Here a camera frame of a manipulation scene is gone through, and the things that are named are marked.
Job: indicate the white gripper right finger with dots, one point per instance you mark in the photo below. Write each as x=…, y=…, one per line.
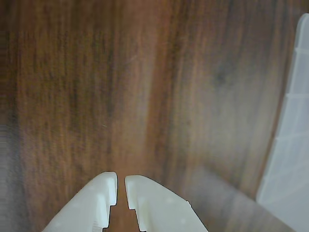
x=159, y=207

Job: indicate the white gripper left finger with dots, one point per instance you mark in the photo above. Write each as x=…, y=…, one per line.
x=91, y=205

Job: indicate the clear plastic box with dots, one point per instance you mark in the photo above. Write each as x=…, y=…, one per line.
x=289, y=145

